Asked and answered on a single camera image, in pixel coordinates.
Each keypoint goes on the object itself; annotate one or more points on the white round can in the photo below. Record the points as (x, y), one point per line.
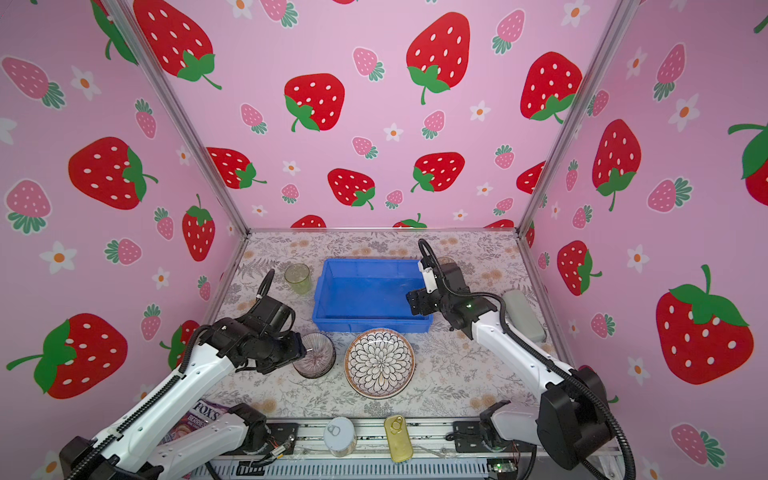
(340, 436)

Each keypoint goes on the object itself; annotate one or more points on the purple striped bowl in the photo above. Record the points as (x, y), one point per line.
(320, 356)

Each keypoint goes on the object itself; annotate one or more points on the blue plastic bin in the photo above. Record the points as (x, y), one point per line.
(357, 295)

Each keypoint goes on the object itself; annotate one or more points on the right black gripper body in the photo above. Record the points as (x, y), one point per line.
(429, 301)

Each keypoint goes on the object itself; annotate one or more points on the grey oblong case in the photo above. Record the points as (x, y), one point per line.
(522, 316)

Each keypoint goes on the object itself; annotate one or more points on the pink snack packet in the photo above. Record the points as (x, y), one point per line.
(199, 416)

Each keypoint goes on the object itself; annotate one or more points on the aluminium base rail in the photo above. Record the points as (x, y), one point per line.
(436, 455)

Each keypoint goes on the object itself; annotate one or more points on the yellow oval tin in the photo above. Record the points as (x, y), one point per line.
(398, 439)

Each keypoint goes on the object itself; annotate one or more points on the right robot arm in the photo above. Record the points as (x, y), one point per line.
(574, 419)

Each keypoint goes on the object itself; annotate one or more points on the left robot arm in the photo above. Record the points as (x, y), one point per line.
(130, 448)

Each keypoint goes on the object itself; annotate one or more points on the large floral patterned plate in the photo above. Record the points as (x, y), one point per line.
(379, 363)

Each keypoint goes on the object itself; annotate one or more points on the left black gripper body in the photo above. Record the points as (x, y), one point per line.
(283, 351)

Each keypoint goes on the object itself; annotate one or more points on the green glass cup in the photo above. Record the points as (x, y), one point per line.
(298, 277)

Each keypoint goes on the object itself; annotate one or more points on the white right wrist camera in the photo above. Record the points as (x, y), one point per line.
(429, 279)

